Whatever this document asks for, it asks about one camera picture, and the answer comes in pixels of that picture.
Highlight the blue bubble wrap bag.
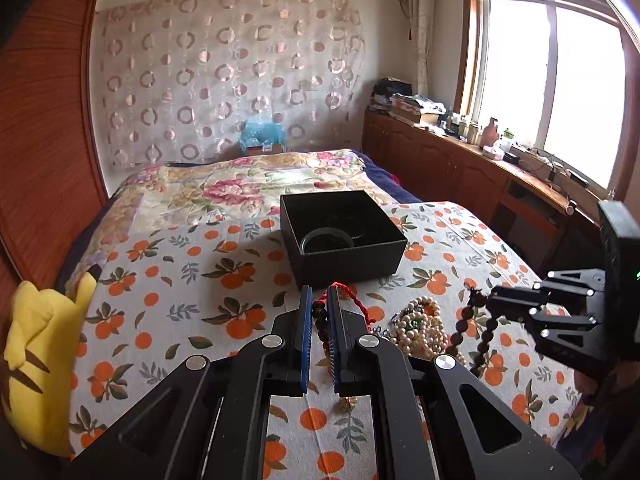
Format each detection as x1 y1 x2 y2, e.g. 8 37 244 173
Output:
239 122 285 154

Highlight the white power strip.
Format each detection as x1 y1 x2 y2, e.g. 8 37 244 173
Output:
509 144 589 188

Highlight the wooden side cabinet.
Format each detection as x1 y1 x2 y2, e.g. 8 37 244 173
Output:
362 110 604 274

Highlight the black square jewelry box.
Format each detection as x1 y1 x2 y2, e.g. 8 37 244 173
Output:
280 191 408 289

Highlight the circle pattern sheer curtain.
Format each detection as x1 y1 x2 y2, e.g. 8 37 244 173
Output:
91 0 366 170

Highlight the dark bangle in box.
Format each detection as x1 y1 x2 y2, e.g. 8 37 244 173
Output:
300 228 355 254

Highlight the floral quilt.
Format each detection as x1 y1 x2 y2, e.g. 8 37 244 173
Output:
55 150 413 297

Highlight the wooden headboard panel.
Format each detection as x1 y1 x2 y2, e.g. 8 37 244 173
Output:
1 0 106 309

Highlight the white pearl necklace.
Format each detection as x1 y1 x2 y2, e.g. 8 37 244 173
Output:
384 294 469 366

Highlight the stack of clothes and books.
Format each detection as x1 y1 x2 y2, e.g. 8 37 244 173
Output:
369 78 447 126

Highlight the brown wooden bead bracelet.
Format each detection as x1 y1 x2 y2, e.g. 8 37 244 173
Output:
444 286 501 378

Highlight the orange print bed sheet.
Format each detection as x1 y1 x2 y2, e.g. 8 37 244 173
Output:
67 199 586 480

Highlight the small gold charm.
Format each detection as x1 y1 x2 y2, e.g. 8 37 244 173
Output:
338 396 358 413

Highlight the pink ceramic vase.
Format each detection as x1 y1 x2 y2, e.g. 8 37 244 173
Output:
480 117 500 148

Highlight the wooden frame window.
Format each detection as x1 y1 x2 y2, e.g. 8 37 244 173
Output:
452 0 639 200

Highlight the red cord bead bracelet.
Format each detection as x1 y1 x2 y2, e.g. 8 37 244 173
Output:
311 282 374 376

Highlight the beige window drape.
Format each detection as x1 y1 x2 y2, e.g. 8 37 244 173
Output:
408 0 435 96

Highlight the yellow plush toy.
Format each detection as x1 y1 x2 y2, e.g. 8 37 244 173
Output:
1 273 96 457

